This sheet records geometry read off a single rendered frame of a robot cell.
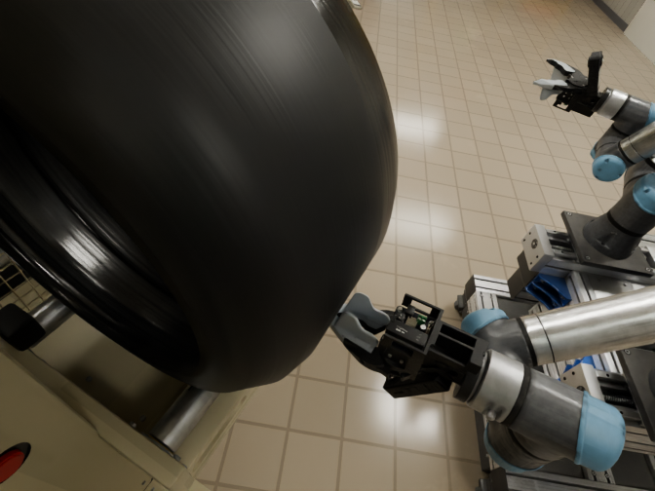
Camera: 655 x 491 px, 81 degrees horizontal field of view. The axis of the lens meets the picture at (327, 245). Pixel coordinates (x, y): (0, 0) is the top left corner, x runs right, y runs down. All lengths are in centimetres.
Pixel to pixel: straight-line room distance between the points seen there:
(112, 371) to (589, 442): 70
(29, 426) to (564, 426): 53
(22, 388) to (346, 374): 133
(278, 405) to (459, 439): 70
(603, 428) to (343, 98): 42
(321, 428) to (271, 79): 140
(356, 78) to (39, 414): 42
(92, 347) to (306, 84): 65
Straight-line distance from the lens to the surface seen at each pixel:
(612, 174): 133
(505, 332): 64
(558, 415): 51
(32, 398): 45
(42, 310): 74
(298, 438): 154
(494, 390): 49
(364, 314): 54
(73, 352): 83
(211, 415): 66
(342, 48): 35
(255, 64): 27
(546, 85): 135
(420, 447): 164
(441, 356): 48
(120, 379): 78
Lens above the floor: 150
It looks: 49 degrees down
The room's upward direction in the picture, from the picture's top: 13 degrees clockwise
